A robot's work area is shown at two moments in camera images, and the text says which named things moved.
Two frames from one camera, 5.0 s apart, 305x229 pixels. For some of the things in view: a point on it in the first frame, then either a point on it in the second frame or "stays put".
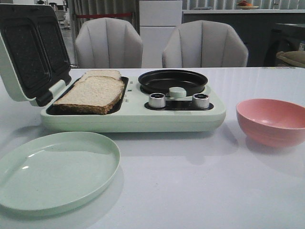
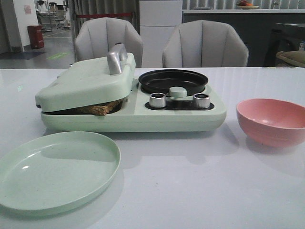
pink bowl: [272, 122] stays put
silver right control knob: [200, 100] stays put
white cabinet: [158, 20] stays put
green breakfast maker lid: [35, 48] to [96, 81]
